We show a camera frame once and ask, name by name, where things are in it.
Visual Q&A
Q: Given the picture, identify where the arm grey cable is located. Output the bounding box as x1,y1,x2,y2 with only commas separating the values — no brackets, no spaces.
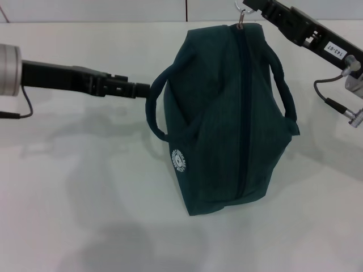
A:
0,86,34,119
313,55,363,129

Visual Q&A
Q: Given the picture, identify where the silver zipper pull ring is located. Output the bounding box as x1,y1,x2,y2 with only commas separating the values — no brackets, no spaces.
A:
234,0,258,14

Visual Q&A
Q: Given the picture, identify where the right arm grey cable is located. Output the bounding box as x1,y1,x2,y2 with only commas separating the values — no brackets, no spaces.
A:
313,55,363,129

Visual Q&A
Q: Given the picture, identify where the left arm grey cable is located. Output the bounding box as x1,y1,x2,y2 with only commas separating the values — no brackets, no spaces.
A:
0,86,34,119

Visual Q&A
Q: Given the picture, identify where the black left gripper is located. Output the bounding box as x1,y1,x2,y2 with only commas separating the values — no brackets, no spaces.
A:
21,59,150,100

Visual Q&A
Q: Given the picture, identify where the dark teal lunch bag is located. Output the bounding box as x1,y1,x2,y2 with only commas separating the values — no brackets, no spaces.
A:
145,24,301,218

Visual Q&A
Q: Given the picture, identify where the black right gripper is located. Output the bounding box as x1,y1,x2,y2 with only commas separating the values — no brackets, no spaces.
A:
243,0,363,75

